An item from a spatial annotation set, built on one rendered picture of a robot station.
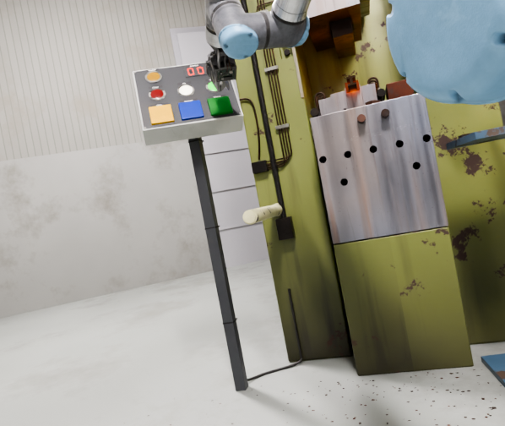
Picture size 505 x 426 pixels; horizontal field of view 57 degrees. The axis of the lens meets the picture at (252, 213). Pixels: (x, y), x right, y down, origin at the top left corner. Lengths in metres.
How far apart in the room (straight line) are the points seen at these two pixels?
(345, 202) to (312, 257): 0.33
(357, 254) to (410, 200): 0.25
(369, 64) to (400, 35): 1.72
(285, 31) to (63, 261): 4.46
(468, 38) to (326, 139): 1.22
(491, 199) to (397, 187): 0.39
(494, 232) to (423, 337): 0.47
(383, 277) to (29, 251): 4.33
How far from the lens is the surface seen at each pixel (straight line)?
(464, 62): 0.45
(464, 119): 1.87
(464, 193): 1.86
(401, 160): 1.63
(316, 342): 1.94
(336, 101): 1.72
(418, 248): 1.65
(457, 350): 1.74
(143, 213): 5.38
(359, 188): 1.63
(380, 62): 2.23
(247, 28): 1.22
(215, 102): 1.63
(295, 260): 1.87
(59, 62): 5.72
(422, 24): 0.49
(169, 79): 1.73
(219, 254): 1.69
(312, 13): 1.80
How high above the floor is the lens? 0.65
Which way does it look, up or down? 1 degrees down
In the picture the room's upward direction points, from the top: 11 degrees counter-clockwise
